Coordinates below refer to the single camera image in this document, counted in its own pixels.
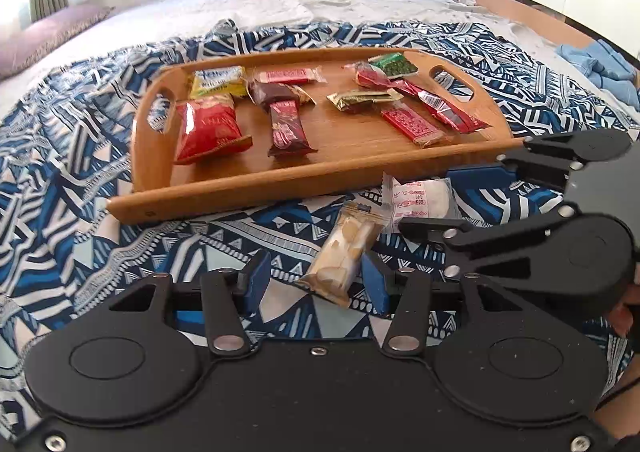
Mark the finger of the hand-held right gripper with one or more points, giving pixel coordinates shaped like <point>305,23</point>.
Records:
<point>480,173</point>
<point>430,229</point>

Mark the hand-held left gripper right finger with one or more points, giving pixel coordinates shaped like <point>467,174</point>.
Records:
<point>377,282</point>

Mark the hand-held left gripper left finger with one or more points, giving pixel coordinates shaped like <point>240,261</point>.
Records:
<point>257,282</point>

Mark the white rice cracker packet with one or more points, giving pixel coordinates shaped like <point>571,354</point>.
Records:
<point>420,197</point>

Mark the beige cookie clear packet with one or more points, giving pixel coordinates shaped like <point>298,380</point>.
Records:
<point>345,242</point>

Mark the long red stick packet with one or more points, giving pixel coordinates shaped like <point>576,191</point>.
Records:
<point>450,112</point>

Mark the red label clear packet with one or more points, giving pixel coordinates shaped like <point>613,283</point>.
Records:
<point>412,125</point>
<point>290,76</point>

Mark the wooden tray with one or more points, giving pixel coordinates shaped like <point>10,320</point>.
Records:
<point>350,152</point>

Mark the gold foil packet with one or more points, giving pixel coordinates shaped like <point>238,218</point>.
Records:
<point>362,100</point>

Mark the green snack packet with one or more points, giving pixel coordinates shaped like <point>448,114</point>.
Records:
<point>392,65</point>

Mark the clear packet red filling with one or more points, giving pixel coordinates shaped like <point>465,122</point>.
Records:
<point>372,78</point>

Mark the dark red wafer bar packet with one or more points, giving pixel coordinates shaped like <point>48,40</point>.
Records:
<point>287,130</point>

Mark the red nut bag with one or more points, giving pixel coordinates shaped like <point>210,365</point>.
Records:
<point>210,130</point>

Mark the brown chocolate packet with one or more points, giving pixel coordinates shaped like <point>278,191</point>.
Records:
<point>272,93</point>

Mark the yellow snack packet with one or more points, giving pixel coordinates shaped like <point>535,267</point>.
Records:
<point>215,82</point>

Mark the person's right forearm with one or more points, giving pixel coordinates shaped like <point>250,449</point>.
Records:
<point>627,427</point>

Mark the person's right hand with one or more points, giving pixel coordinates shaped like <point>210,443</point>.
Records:
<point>620,319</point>

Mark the blue denim cloth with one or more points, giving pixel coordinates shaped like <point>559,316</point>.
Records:
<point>600,65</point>

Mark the blue white patterned blanket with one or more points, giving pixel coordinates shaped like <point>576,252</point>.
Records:
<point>75,182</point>

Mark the grey bed sheet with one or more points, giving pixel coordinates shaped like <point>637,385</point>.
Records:
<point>165,12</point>

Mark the lavender patterned pillow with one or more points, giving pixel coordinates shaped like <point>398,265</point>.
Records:
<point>45,37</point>

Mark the wooden bed frame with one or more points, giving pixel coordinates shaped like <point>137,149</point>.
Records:
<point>525,2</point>

